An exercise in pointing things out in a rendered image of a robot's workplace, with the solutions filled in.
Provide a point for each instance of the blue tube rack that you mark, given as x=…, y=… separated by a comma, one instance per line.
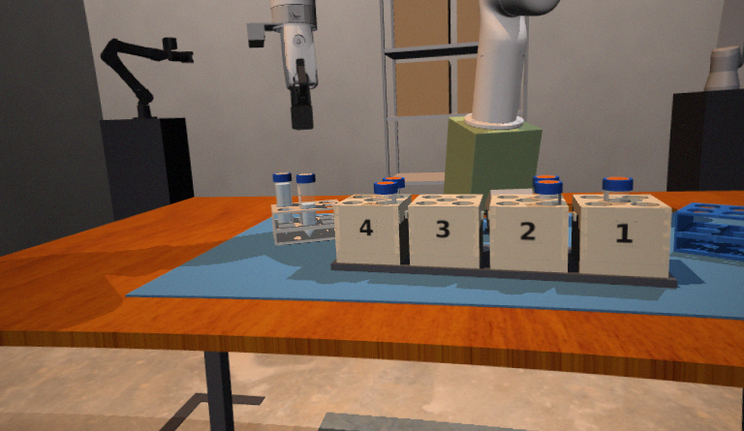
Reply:
x=728, y=244

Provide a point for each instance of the conical tube with pink liquid and blue cap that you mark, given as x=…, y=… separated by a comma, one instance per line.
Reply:
x=617, y=189

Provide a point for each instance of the light blue bench mat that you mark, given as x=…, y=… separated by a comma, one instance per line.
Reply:
x=250, y=266

